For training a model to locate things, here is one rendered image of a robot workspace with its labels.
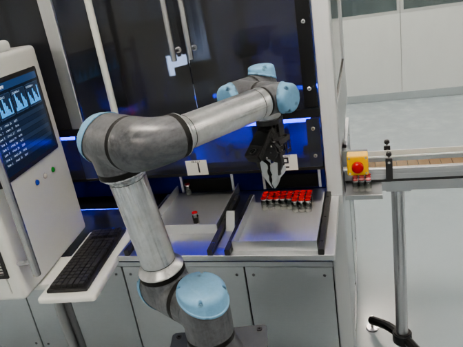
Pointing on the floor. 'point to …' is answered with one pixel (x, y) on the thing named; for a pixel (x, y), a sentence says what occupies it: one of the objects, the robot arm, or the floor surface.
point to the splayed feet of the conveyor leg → (391, 332)
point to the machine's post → (333, 160)
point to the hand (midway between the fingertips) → (272, 184)
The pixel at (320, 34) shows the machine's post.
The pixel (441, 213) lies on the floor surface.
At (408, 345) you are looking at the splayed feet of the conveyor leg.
